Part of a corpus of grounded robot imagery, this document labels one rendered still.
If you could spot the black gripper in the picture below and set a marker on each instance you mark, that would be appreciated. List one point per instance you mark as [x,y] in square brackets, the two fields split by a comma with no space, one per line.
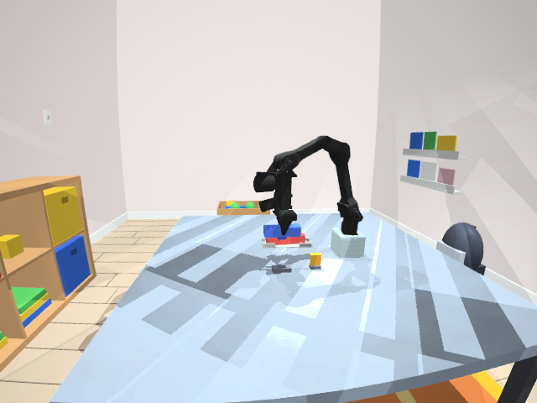
[284,216]

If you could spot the orange-yellow rectangular block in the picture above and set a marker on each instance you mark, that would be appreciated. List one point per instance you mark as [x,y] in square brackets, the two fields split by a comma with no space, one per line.
[315,259]

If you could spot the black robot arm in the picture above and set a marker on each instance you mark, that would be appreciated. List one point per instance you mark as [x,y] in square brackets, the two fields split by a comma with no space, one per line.
[279,177]

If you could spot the blue rectangular block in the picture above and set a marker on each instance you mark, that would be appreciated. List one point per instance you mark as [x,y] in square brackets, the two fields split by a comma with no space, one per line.
[274,231]

